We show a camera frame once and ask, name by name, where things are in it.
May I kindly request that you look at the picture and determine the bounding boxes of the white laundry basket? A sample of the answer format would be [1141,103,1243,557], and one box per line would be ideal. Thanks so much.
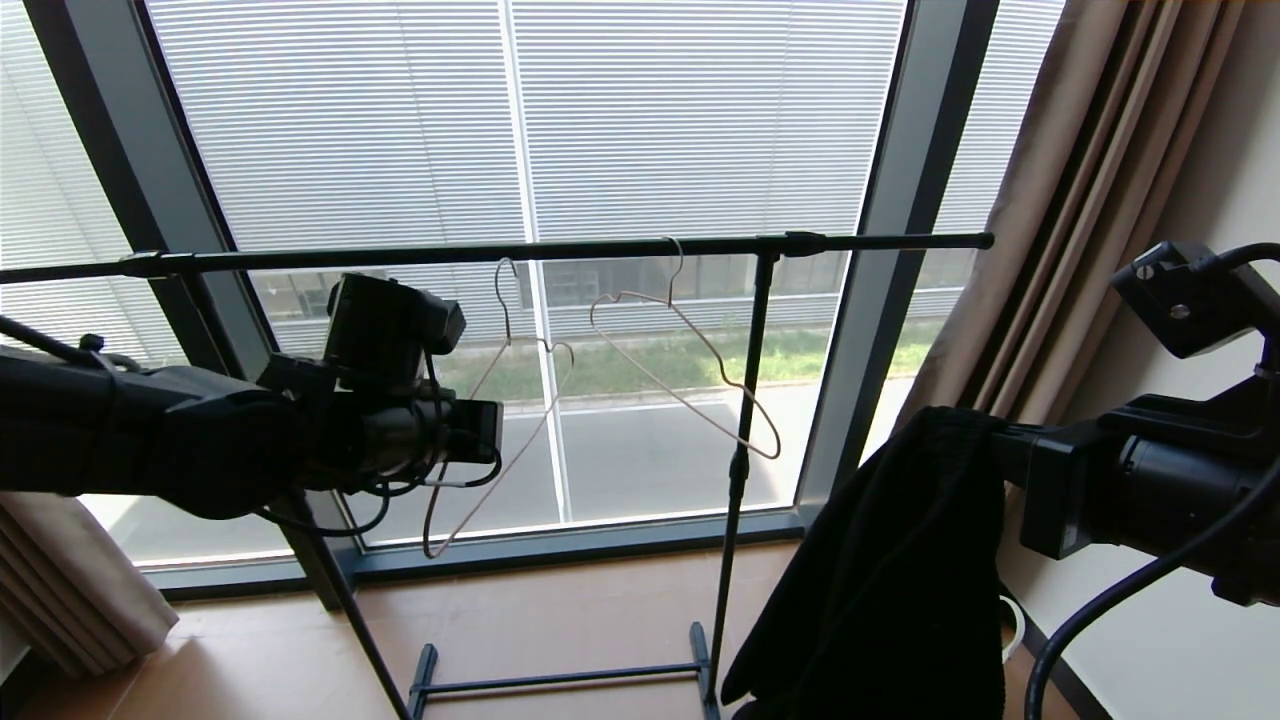
[998,595,1027,666]

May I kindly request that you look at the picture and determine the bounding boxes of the black clothes rack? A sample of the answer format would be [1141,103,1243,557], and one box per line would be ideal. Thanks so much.
[0,232,996,720]

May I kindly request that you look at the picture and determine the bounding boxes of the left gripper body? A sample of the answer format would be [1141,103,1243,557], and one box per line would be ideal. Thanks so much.
[335,393,504,483]

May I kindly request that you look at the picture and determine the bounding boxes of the pink clothes hanger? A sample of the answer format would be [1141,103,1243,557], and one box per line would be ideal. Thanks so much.
[590,237,782,461]
[423,258,576,559]

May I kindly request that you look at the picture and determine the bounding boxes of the black cable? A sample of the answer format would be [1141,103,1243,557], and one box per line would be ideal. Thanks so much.
[1025,480,1280,720]
[255,445,503,538]

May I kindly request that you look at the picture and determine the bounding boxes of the beige curtain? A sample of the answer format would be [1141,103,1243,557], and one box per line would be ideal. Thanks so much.
[0,490,181,681]
[895,0,1251,441]

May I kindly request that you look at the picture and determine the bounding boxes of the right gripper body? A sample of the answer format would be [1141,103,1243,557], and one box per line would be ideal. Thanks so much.
[1018,425,1227,593]

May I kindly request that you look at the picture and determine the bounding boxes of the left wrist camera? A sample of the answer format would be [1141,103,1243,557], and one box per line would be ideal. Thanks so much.
[258,272,468,401]

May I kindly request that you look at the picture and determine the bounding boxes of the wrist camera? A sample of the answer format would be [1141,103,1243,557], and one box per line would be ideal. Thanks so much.
[258,272,468,401]
[1100,240,1280,436]

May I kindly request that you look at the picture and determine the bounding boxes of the black shorts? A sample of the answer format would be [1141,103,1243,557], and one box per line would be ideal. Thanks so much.
[720,405,1011,720]

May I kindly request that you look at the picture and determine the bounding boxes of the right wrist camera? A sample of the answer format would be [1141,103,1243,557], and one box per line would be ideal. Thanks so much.
[1100,240,1280,436]

